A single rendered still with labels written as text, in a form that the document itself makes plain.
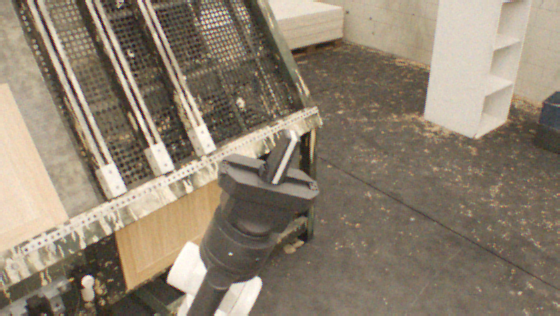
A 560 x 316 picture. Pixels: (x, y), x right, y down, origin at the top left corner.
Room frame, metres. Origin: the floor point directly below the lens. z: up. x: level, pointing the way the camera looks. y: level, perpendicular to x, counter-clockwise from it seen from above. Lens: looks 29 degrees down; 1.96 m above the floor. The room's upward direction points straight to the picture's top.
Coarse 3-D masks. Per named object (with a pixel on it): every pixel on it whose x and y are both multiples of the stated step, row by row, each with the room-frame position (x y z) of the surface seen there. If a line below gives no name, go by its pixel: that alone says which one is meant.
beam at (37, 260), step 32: (288, 128) 2.28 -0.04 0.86; (128, 192) 1.60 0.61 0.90; (160, 192) 1.68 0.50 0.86; (64, 224) 1.39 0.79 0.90; (96, 224) 1.45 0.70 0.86; (128, 224) 1.52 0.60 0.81; (0, 256) 1.20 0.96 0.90; (32, 256) 1.26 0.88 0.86; (64, 256) 1.31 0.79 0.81; (0, 288) 1.13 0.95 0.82
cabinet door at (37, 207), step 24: (0, 96) 1.60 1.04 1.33; (0, 120) 1.54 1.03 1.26; (0, 144) 1.48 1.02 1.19; (24, 144) 1.53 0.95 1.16; (0, 168) 1.43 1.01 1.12; (24, 168) 1.47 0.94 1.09; (0, 192) 1.37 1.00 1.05; (24, 192) 1.42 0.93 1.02; (48, 192) 1.46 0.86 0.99; (0, 216) 1.32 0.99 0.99; (24, 216) 1.36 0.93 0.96; (48, 216) 1.40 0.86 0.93; (0, 240) 1.26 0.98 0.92; (24, 240) 1.30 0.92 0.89
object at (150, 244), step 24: (192, 192) 2.06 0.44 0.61; (216, 192) 2.17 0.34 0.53; (144, 216) 1.84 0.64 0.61; (168, 216) 1.94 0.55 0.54; (192, 216) 2.05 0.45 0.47; (120, 240) 1.73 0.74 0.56; (144, 240) 1.82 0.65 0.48; (168, 240) 1.92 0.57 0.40; (192, 240) 2.03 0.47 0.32; (144, 264) 1.81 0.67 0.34; (168, 264) 1.90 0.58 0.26
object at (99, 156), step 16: (32, 0) 1.88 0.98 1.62; (32, 16) 1.83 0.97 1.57; (48, 16) 1.86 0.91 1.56; (48, 32) 1.84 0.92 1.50; (48, 48) 1.78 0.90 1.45; (48, 64) 1.79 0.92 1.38; (64, 64) 1.78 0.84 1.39; (64, 80) 1.73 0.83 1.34; (64, 96) 1.72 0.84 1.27; (80, 96) 1.73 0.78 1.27; (80, 112) 1.69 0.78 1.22; (80, 128) 1.66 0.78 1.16; (96, 128) 1.68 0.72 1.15; (96, 144) 1.64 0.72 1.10; (96, 160) 1.60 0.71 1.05; (112, 176) 1.59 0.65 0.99; (112, 192) 1.55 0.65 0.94
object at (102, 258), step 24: (216, 96) 2.91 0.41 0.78; (264, 120) 2.45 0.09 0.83; (312, 144) 2.42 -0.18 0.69; (312, 168) 2.43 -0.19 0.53; (312, 216) 2.44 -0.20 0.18; (288, 240) 2.28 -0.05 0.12; (96, 264) 1.59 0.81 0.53; (120, 264) 1.73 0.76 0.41; (96, 288) 1.57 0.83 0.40; (120, 288) 1.71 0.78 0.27; (72, 312) 1.52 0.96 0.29; (96, 312) 1.60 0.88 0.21
